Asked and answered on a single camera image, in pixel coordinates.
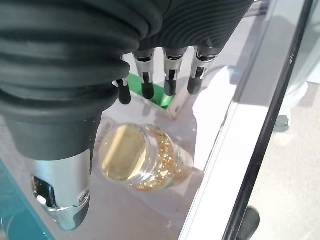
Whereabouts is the green white medicine pack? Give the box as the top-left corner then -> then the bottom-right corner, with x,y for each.
126,72 -> 200,121

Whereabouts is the glass jar gold lid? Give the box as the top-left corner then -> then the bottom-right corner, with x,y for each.
98,121 -> 195,193

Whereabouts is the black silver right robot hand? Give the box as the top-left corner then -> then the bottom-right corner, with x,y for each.
0,0 -> 252,231

